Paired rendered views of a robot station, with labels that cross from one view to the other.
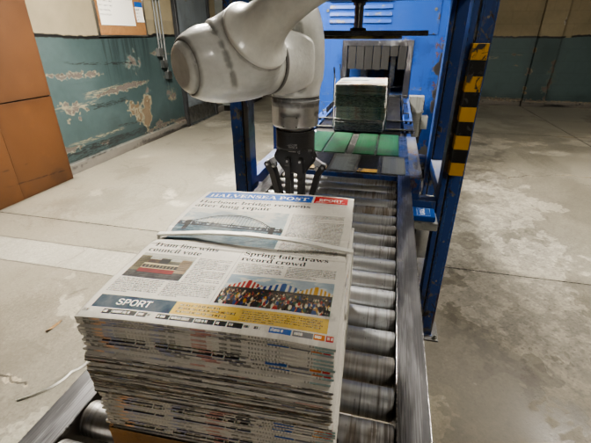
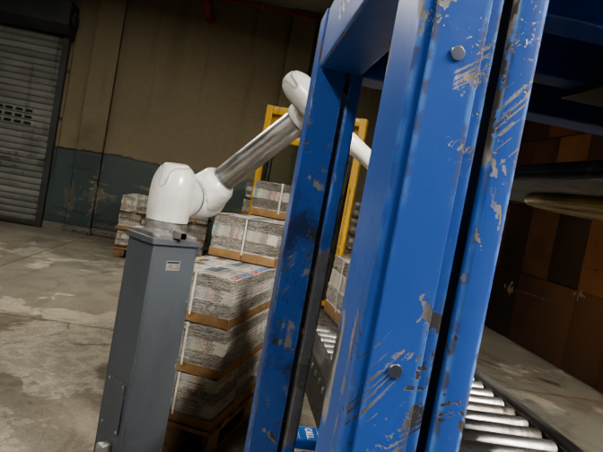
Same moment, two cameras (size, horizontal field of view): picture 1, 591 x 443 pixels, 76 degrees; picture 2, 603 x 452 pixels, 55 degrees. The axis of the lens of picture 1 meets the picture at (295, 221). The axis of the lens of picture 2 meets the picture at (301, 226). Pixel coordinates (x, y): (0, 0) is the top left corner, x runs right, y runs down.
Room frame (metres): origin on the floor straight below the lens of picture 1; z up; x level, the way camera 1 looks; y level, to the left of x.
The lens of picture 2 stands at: (2.36, -0.98, 1.24)
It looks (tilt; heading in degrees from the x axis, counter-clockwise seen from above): 3 degrees down; 159
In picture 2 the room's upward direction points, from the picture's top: 10 degrees clockwise
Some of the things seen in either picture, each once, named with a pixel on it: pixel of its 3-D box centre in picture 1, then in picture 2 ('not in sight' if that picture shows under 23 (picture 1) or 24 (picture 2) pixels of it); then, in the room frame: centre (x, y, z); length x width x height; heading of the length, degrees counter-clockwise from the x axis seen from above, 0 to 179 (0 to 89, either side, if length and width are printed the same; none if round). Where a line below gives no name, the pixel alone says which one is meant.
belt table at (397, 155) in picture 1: (349, 158); not in sight; (1.82, -0.27, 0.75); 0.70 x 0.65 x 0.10; 166
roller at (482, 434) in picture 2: (335, 188); (458, 438); (1.34, -0.15, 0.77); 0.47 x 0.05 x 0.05; 76
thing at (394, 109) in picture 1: (366, 116); not in sight; (2.92, -0.54, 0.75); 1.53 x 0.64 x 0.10; 166
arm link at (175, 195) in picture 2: not in sight; (173, 192); (0.17, -0.69, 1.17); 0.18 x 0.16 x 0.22; 139
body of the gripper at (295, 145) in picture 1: (295, 150); not in sight; (0.73, 0.00, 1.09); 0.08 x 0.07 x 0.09; 76
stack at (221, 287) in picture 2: not in sight; (227, 336); (-0.63, -0.17, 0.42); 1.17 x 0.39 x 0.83; 147
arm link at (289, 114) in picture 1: (295, 112); not in sight; (0.73, 0.00, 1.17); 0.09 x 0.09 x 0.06
